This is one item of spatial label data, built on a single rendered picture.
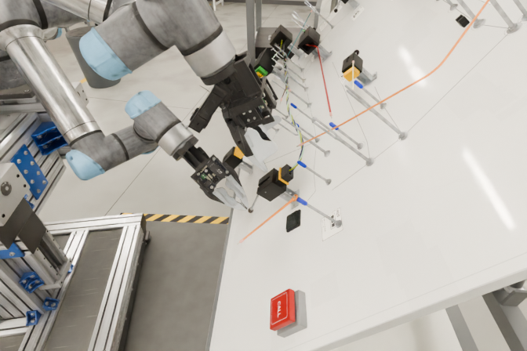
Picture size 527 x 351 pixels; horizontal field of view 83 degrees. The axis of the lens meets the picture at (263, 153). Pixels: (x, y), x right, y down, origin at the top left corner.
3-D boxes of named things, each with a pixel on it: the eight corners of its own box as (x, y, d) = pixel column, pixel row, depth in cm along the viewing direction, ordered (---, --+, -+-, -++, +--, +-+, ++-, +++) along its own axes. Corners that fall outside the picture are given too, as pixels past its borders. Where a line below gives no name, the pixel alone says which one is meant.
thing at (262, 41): (252, 60, 148) (252, 46, 144) (257, 38, 176) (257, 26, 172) (318, 61, 147) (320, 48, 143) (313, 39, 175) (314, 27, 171)
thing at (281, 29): (306, 39, 133) (281, 17, 128) (307, 54, 119) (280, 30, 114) (296, 51, 136) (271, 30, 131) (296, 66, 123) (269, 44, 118)
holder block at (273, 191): (272, 187, 70) (258, 179, 69) (287, 176, 67) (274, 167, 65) (270, 201, 67) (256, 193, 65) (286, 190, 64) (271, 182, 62)
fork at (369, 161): (376, 162, 53) (318, 118, 48) (367, 168, 54) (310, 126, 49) (372, 155, 55) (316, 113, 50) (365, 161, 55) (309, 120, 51)
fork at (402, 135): (409, 136, 50) (351, 86, 45) (401, 142, 50) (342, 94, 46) (406, 129, 51) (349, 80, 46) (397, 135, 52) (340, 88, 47)
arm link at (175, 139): (161, 146, 72) (186, 122, 74) (174, 159, 73) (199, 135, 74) (154, 143, 65) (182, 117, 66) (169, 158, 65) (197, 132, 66)
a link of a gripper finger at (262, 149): (285, 172, 53) (265, 125, 50) (256, 179, 55) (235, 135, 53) (288, 164, 56) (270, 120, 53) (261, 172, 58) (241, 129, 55)
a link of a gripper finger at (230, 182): (248, 211, 68) (220, 183, 67) (246, 208, 74) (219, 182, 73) (259, 201, 68) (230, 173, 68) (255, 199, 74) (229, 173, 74)
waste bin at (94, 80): (85, 93, 352) (64, 39, 314) (84, 78, 384) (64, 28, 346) (126, 85, 369) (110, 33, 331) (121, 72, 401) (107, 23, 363)
